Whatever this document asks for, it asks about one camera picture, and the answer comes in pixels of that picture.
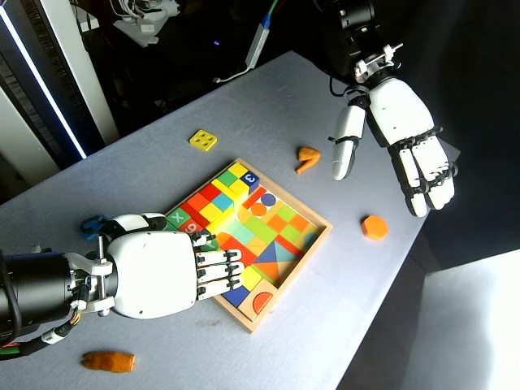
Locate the wooden puzzle tray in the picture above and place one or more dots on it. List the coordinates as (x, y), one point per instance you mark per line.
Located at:
(276, 260)

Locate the blue two-hole block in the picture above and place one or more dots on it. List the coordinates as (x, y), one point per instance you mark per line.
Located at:
(87, 223)

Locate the yellow wooden cube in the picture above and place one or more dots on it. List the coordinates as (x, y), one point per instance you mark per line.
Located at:
(239, 187)
(252, 278)
(210, 211)
(237, 170)

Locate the blue wooden bar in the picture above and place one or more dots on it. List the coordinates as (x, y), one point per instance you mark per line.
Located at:
(207, 233)

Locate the yellow four-hole block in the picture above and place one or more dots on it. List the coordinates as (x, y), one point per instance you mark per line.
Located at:
(204, 139)

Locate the red wooden bar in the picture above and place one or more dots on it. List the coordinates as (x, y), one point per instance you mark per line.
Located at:
(189, 215)

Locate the grey table cloth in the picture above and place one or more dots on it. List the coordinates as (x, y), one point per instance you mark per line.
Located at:
(264, 113)

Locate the white USB hub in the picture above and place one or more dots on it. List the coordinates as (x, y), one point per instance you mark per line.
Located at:
(256, 46)

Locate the white frame post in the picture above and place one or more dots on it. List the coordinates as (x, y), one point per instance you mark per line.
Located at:
(81, 61)
(20, 142)

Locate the green cube with letter X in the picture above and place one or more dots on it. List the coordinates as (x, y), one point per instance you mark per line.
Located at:
(177, 217)

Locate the orange hexagon block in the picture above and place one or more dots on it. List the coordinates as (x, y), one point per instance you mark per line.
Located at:
(374, 226)

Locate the teal wooden cube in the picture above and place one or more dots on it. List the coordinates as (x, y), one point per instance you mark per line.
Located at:
(222, 202)

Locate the yellow wooden bar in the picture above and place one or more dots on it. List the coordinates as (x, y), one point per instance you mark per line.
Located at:
(222, 190)
(222, 219)

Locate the white backdrop sheet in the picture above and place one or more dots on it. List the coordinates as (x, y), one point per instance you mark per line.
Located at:
(479, 325)

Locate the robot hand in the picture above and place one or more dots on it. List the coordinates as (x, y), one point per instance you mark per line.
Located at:
(154, 272)
(400, 113)

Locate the toy fried orange piece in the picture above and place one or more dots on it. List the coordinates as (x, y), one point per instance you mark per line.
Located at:
(107, 361)

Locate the white plastic device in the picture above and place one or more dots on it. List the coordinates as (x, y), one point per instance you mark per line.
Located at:
(142, 30)

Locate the green wooden cube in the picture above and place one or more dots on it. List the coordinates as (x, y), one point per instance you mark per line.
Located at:
(226, 178)

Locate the red cube with white digit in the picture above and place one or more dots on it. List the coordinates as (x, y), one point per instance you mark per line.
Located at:
(190, 227)

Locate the toy fried chicken drumstick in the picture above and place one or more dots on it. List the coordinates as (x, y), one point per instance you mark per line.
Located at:
(308, 154)

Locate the lit white light strip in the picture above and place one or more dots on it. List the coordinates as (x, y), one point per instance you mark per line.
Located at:
(40, 81)

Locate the blue cube with digit 3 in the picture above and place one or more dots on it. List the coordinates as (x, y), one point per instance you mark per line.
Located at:
(250, 178)

